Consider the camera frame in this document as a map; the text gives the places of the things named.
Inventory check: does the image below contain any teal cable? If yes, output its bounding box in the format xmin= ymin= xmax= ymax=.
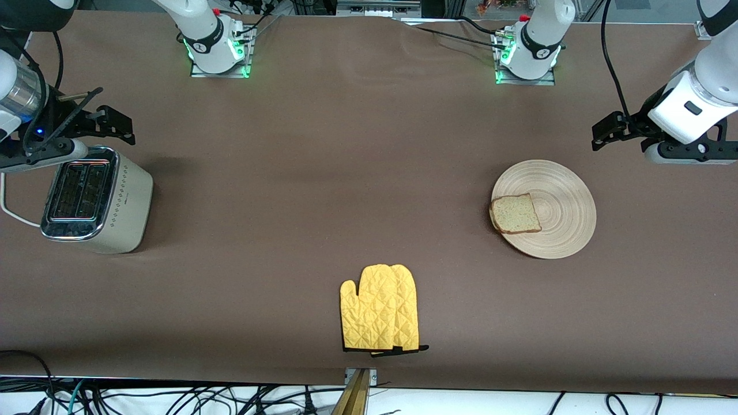
xmin=67 ymin=379 xmax=86 ymax=415

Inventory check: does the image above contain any grey metal equipment box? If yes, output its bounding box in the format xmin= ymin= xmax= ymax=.
xmin=336 ymin=0 xmax=421 ymax=18

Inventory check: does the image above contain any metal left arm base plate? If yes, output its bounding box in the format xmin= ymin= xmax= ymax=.
xmin=495 ymin=32 xmax=557 ymax=86

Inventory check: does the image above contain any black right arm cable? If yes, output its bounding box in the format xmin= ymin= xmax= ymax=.
xmin=51 ymin=29 xmax=65 ymax=93

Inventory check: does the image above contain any brown table cover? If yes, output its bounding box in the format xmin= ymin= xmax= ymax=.
xmin=0 ymin=10 xmax=738 ymax=395

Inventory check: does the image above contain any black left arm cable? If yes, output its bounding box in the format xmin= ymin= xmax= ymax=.
xmin=600 ymin=0 xmax=635 ymax=125

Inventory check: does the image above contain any yellow quilted oven mitt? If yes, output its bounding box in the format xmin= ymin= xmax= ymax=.
xmin=340 ymin=264 xmax=430 ymax=357

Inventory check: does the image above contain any cream and chrome toaster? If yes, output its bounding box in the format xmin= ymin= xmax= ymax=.
xmin=40 ymin=146 xmax=155 ymax=255

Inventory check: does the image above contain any black looped floor cable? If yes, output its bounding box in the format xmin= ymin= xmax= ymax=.
xmin=0 ymin=350 xmax=55 ymax=404

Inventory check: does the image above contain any white toaster power cord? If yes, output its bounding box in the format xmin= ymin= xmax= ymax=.
xmin=0 ymin=172 xmax=44 ymax=227

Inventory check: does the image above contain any black base cable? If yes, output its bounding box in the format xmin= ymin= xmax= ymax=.
xmin=234 ymin=0 xmax=283 ymax=35
xmin=412 ymin=16 xmax=505 ymax=51

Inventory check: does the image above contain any slice of bread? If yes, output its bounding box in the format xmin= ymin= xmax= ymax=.
xmin=489 ymin=193 xmax=543 ymax=235

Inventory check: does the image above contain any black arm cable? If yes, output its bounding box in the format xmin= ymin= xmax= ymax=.
xmin=600 ymin=0 xmax=635 ymax=125
xmin=51 ymin=29 xmax=65 ymax=93

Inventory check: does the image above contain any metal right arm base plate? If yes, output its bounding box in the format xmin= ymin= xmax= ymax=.
xmin=190 ymin=26 xmax=255 ymax=79

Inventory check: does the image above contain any round wooden plate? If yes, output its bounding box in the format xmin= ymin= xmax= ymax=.
xmin=491 ymin=160 xmax=597 ymax=260

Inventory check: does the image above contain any aluminium profile bar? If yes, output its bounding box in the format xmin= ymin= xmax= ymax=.
xmin=332 ymin=368 xmax=378 ymax=415

